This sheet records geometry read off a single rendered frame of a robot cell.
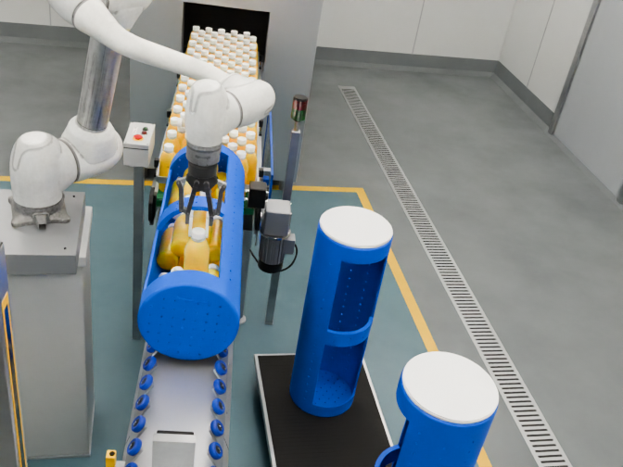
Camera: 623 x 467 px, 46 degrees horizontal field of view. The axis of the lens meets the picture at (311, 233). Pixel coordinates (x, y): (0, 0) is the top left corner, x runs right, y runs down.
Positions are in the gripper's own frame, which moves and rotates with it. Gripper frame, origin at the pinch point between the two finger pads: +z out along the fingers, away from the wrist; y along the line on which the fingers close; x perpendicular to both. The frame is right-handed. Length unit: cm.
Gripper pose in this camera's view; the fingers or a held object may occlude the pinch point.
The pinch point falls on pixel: (198, 224)
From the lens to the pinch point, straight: 202.0
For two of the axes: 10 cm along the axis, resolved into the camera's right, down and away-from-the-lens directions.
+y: 9.9, 0.8, 1.2
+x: -0.6, -5.6, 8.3
